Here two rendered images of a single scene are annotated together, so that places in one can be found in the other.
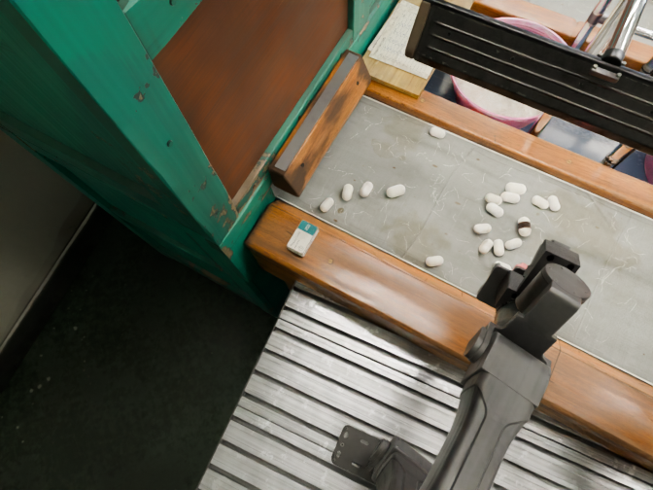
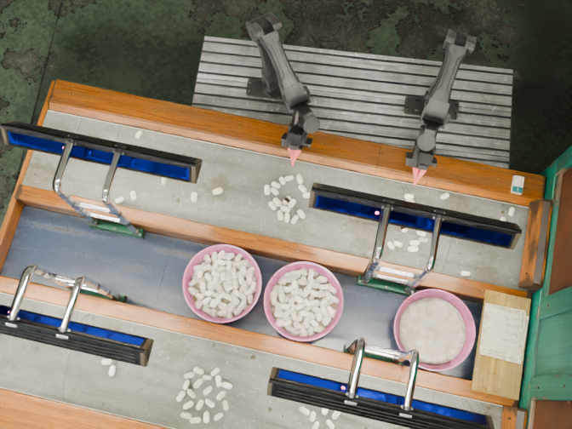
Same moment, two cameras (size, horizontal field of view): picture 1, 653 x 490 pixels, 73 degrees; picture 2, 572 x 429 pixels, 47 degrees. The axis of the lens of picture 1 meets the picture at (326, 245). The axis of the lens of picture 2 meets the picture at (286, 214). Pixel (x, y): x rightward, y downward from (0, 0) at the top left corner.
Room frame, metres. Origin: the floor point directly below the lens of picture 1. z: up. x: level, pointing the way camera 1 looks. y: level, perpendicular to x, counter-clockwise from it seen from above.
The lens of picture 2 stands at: (0.63, -0.94, 2.96)
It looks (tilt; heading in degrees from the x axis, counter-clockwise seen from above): 74 degrees down; 161
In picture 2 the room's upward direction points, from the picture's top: 4 degrees counter-clockwise
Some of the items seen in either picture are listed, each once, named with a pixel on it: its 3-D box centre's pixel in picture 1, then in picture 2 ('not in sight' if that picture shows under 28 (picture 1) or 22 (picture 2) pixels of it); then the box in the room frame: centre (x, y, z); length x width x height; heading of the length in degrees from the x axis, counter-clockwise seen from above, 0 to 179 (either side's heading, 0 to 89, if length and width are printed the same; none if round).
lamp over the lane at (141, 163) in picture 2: not in sight; (100, 148); (-0.28, -1.20, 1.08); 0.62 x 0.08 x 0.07; 54
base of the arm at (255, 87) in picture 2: not in sight; (272, 85); (-0.43, -0.58, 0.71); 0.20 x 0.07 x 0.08; 59
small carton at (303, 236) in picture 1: (302, 238); (517, 185); (0.29, 0.04, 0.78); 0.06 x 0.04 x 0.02; 144
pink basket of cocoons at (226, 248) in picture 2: not in sight; (223, 284); (0.19, -1.02, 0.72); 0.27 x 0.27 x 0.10
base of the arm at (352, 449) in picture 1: (391, 470); (432, 103); (-0.13, -0.06, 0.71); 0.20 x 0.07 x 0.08; 59
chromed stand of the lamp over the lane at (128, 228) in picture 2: not in sight; (107, 190); (-0.22, -1.25, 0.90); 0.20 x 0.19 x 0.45; 54
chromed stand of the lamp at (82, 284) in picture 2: not in sight; (71, 308); (0.11, -1.49, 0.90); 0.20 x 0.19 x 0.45; 54
